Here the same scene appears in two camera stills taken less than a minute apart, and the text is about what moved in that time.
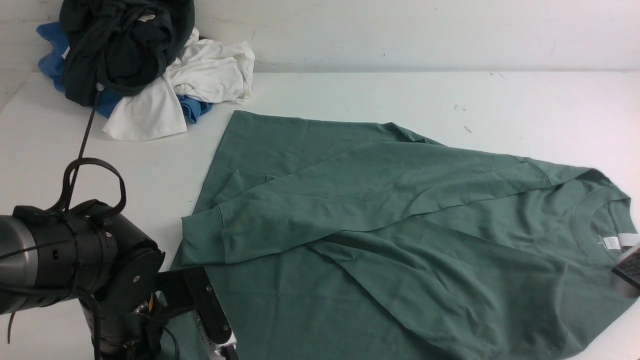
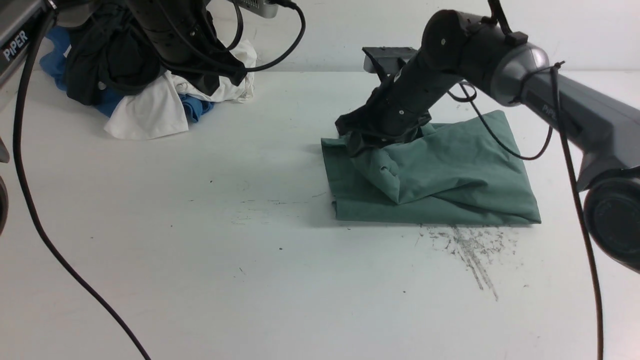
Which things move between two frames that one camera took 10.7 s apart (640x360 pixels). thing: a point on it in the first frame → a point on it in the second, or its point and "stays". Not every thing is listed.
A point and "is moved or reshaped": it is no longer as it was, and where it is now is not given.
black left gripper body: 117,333 → 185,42
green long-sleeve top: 331,239 is moved or reshaped
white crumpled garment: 213,71 stays
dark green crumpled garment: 116,46 stays
